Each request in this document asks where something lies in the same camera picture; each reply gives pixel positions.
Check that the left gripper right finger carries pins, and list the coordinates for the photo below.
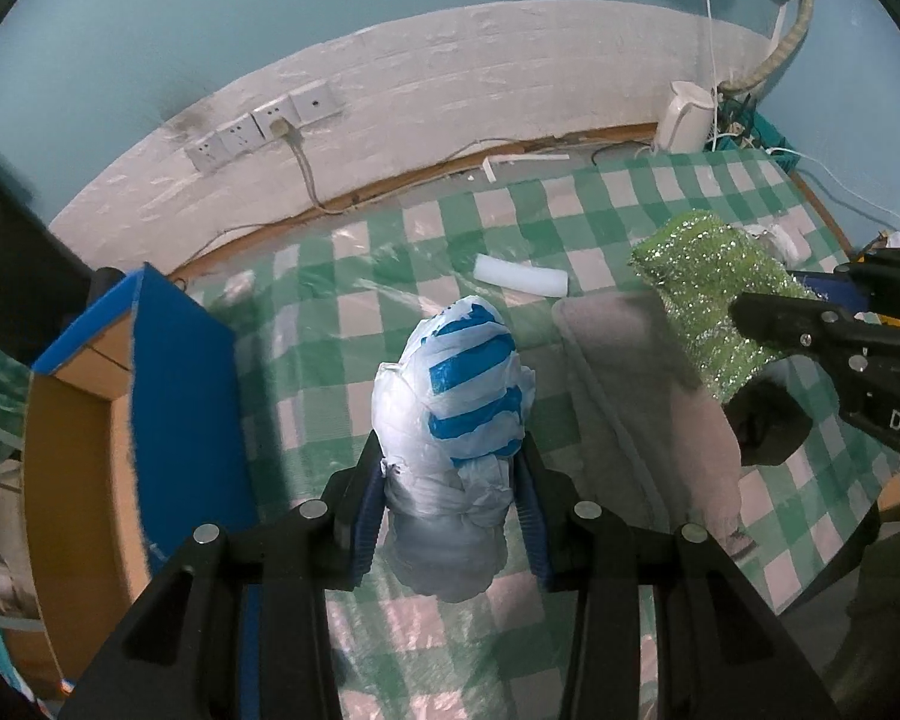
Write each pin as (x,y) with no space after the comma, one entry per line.
(721,652)

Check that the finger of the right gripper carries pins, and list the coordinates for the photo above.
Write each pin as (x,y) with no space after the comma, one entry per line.
(819,330)
(876,270)

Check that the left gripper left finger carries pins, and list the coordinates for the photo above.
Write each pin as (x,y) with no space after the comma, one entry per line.
(178,652)

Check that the black sponge cloth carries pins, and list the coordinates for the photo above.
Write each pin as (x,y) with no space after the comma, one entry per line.
(769,424)

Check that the green glitter cloth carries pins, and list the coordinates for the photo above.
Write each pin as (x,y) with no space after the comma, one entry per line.
(698,265)

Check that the grey towel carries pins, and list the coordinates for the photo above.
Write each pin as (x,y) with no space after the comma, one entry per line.
(657,449)

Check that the white blue plastic bag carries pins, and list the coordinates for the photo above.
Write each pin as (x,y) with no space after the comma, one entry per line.
(450,414)

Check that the crumpled white plastic bag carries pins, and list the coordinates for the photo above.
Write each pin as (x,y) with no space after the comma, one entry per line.
(789,248)

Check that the teal plastic basket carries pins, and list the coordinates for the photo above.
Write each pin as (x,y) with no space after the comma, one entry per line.
(742,126)

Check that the white electric kettle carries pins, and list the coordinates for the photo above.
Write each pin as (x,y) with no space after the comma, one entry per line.
(687,120)

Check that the blue cardboard box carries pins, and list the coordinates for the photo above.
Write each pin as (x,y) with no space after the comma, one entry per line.
(132,438)

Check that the white foam tube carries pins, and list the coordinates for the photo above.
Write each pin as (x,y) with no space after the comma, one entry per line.
(541,282)

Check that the white plastic strip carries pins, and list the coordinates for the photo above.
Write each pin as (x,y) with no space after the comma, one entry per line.
(490,164)

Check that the white wall socket strip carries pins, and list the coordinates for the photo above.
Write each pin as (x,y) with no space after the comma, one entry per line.
(290,112)

